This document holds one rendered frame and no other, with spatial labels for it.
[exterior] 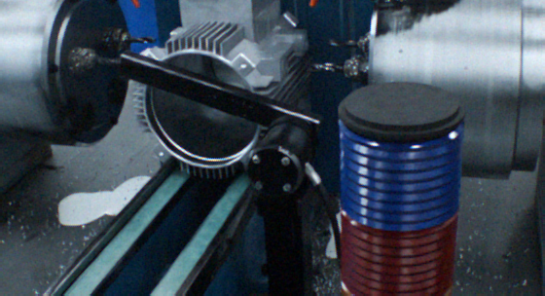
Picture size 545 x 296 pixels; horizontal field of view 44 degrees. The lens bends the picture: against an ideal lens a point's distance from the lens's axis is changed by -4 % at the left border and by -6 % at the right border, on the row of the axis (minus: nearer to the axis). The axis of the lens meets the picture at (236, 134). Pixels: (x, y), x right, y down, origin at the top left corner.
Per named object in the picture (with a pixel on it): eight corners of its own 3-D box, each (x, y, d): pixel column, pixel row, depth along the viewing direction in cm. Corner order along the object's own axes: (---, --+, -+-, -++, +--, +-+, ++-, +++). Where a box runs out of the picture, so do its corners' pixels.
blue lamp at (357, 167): (352, 169, 38) (350, 92, 36) (462, 177, 36) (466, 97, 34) (328, 227, 33) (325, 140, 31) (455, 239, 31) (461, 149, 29)
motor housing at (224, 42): (199, 115, 112) (186, -2, 104) (316, 123, 105) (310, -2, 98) (142, 172, 95) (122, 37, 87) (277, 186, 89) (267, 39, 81)
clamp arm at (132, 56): (318, 135, 83) (126, 68, 88) (325, 113, 82) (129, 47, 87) (311, 148, 80) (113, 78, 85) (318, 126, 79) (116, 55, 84)
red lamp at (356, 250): (352, 240, 40) (352, 169, 38) (456, 248, 38) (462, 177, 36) (329, 303, 35) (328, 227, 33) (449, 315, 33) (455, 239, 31)
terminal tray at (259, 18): (214, 21, 104) (210, -25, 101) (283, 22, 101) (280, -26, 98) (181, 46, 94) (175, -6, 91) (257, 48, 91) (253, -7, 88)
